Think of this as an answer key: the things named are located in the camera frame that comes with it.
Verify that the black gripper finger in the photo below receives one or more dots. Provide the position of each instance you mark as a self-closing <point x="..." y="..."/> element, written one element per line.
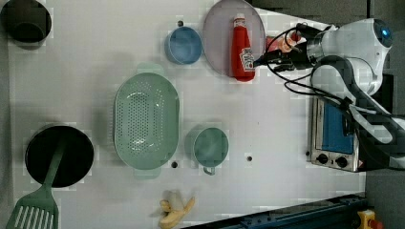
<point x="284" y="67"/>
<point x="274" y="57"/>

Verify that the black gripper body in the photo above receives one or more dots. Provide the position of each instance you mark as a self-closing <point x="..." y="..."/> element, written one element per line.
<point x="298" y="57"/>

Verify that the red ketchup bottle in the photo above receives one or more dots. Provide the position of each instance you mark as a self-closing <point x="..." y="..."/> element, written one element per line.
<point x="241" y="53"/>

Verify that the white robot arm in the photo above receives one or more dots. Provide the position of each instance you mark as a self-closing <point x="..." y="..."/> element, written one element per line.
<point x="346" y="66"/>

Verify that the red strawberry toy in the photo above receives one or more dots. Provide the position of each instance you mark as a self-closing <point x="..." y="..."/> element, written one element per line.
<point x="295" y="36"/>

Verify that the black toaster oven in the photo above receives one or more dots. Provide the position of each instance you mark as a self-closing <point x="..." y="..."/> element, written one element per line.
<point x="334" y="143"/>

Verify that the blue cup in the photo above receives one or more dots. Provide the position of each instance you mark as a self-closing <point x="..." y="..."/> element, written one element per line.
<point x="183" y="46"/>

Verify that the green oval colander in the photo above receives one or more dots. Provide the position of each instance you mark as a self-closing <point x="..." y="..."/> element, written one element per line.
<point x="146" y="121"/>

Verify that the blue crate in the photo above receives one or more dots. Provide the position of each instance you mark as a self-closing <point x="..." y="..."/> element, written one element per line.
<point x="332" y="213"/>

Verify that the peeled banana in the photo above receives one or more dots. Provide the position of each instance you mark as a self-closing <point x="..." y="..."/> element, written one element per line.
<point x="174" y="209"/>

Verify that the green slotted spatula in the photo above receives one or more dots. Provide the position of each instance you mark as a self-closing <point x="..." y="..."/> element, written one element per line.
<point x="38" y="210"/>

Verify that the green mug with handle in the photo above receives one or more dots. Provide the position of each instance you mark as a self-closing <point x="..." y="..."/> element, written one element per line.
<point x="208" y="147"/>

